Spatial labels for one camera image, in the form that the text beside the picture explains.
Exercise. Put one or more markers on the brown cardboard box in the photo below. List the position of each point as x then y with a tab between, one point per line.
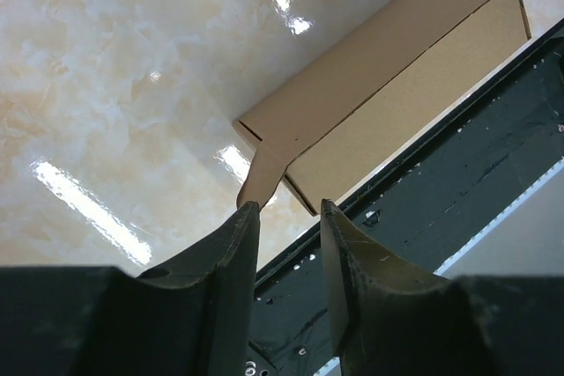
373	93

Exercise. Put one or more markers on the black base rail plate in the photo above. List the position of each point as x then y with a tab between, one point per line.
424	206

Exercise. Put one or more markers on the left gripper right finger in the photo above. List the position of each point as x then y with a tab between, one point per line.
391	317

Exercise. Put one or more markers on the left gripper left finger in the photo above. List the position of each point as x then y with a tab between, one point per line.
189	315

